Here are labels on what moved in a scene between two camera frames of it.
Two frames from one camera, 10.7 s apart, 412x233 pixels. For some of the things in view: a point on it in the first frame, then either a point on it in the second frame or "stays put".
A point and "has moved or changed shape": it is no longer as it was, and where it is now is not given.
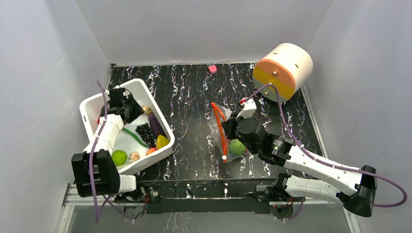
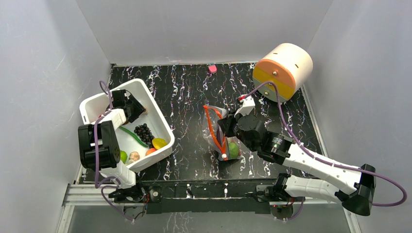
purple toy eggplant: [156, 128] -> [219, 136]
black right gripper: [230, 127] stays put
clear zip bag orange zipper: [218, 114] has moved or changed shape
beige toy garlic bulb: [133, 156] stays put
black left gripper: [138, 112] stays put
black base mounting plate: [209, 196] stays put
